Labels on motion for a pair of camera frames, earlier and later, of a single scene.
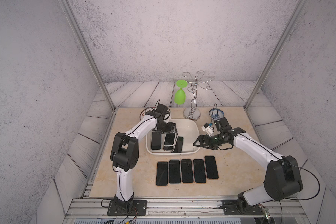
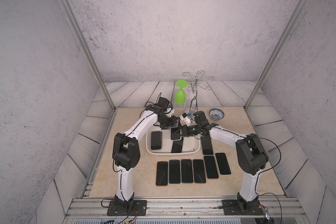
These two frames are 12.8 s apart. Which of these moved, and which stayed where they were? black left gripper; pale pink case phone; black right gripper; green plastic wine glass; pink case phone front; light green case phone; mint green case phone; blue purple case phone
Moved: black right gripper; black left gripper; blue purple case phone
Stayed: mint green case phone; light green case phone; green plastic wine glass; pink case phone front; pale pink case phone
